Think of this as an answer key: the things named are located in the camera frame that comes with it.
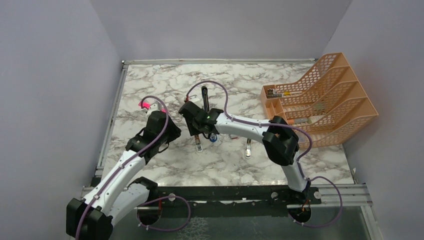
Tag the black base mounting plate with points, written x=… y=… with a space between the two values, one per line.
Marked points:
x=225 y=201

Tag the peach plastic desk organizer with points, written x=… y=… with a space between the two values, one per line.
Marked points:
x=330 y=95

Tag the pink flat plastic bar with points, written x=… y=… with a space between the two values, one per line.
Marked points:
x=144 y=105

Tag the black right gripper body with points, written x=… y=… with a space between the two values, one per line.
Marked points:
x=193 y=128

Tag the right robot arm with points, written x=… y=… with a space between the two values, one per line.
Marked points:
x=279 y=139

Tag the black piano keyboard ruler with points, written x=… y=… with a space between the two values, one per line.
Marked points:
x=273 y=93

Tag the blue stapler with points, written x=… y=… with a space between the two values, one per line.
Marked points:
x=204 y=93

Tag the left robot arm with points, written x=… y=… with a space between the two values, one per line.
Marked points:
x=93 y=217

